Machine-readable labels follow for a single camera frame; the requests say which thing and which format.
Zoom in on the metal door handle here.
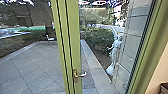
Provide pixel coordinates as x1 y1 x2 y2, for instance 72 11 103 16
72 68 88 84

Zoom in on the green framed glass door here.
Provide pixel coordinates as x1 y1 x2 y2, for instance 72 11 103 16
49 0 158 94

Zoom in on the grey stone block pillar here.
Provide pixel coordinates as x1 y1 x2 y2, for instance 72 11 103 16
112 0 155 94

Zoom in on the white garden statue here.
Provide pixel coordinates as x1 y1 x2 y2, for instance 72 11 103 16
105 32 124 78

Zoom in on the outdoor green shrub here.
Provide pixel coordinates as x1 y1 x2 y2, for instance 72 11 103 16
83 27 116 51
0 29 48 58

